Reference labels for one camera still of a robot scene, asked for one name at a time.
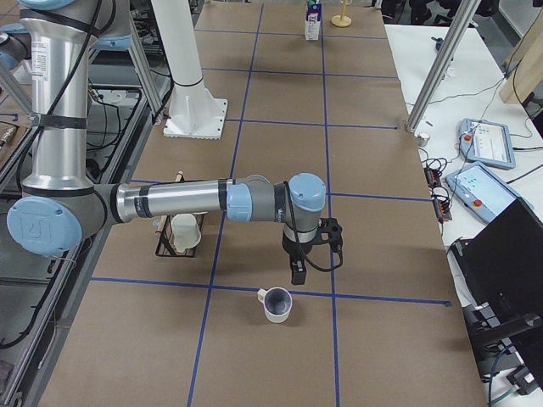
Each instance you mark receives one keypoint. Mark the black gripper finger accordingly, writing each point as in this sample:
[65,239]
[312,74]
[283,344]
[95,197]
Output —
[298,273]

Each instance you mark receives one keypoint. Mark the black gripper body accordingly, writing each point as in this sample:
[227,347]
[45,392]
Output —
[306,248]

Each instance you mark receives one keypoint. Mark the white mug grey inside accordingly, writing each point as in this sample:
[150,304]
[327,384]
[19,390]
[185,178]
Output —
[277,303]

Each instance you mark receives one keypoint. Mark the blue white milk carton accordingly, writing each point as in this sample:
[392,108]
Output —
[313,19]

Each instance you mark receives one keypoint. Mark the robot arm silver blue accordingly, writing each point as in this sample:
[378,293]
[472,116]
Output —
[15,45]
[60,206]

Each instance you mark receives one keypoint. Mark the small silver metal cup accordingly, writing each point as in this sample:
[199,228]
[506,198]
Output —
[423,139]

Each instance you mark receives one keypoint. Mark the wooden cup tree stand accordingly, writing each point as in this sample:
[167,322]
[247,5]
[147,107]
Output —
[342,20]

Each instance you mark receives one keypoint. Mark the black power strip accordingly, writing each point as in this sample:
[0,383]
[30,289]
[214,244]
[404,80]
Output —
[441,199]

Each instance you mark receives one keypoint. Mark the white mug near on rack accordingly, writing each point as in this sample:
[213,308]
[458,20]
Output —
[186,232]

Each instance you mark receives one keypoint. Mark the near teach pendant tablet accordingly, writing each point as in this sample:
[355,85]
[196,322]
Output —
[481,190]

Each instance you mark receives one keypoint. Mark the teach pendant tablet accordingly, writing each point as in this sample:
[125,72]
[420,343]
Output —
[481,190]
[487,142]

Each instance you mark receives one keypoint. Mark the black monitor on stand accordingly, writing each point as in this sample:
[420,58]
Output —
[502,267]

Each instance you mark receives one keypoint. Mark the far teach pendant tablet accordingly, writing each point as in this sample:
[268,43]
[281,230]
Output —
[487,142]

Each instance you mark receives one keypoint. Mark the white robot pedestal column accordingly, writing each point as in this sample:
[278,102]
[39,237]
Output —
[193,111]

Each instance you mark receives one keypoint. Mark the aluminium frame post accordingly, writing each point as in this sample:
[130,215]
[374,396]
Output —
[444,56]

